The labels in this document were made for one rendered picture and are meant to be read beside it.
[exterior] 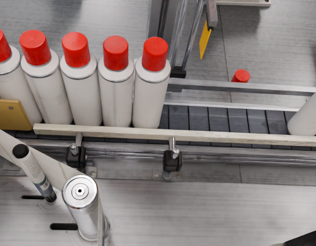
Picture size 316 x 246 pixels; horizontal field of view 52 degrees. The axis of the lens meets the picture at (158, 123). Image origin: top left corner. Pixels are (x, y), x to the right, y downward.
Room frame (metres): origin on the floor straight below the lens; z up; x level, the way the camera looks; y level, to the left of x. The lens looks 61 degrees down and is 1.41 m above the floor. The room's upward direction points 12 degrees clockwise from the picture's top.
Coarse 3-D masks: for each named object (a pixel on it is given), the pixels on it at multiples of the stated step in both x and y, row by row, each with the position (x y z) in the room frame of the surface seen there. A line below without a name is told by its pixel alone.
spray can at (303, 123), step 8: (312, 96) 0.35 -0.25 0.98; (304, 104) 0.35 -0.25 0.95; (312, 104) 0.34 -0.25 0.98; (296, 112) 0.36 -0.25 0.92; (304, 112) 0.34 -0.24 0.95; (312, 112) 0.33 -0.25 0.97; (296, 120) 0.34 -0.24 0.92; (304, 120) 0.33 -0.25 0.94; (312, 120) 0.32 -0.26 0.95; (288, 128) 0.34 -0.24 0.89; (296, 128) 0.33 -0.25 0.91; (304, 128) 0.32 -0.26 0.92; (312, 128) 0.32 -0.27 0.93
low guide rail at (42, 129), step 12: (36, 132) 0.22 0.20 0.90; (48, 132) 0.22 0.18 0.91; (60, 132) 0.23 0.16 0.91; (72, 132) 0.23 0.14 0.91; (84, 132) 0.23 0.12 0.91; (96, 132) 0.24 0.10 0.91; (108, 132) 0.24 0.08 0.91; (120, 132) 0.24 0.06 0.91; (132, 132) 0.25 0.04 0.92; (144, 132) 0.25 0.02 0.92; (156, 132) 0.26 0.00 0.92; (168, 132) 0.26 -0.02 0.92; (180, 132) 0.27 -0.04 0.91; (192, 132) 0.27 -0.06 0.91; (204, 132) 0.28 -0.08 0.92; (216, 132) 0.28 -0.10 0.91; (228, 132) 0.29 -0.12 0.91; (276, 144) 0.29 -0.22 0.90; (288, 144) 0.30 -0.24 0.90; (300, 144) 0.30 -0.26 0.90; (312, 144) 0.30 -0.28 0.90
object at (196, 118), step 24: (168, 120) 0.31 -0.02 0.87; (192, 120) 0.32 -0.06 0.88; (216, 120) 0.33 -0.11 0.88; (240, 120) 0.34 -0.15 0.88; (264, 120) 0.35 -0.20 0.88; (288, 120) 0.36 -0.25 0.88; (168, 144) 0.26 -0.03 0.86; (192, 144) 0.27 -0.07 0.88; (216, 144) 0.28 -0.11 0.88; (240, 144) 0.29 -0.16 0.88; (264, 144) 0.30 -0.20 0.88
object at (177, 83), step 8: (176, 80) 0.34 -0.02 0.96; (184, 80) 0.34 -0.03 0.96; (192, 80) 0.35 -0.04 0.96; (200, 80) 0.35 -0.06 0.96; (176, 88) 0.33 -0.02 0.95; (184, 88) 0.33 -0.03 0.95; (192, 88) 0.34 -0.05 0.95; (200, 88) 0.34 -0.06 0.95; (208, 88) 0.34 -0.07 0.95; (216, 88) 0.34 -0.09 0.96; (224, 88) 0.35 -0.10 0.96; (232, 88) 0.35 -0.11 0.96; (240, 88) 0.35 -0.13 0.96; (248, 88) 0.35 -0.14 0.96; (256, 88) 0.36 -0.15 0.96; (264, 88) 0.36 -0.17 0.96; (272, 88) 0.36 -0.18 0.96; (280, 88) 0.37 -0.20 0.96; (288, 88) 0.37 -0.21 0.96; (296, 88) 0.37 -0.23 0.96; (304, 88) 0.38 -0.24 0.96; (312, 88) 0.38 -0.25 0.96
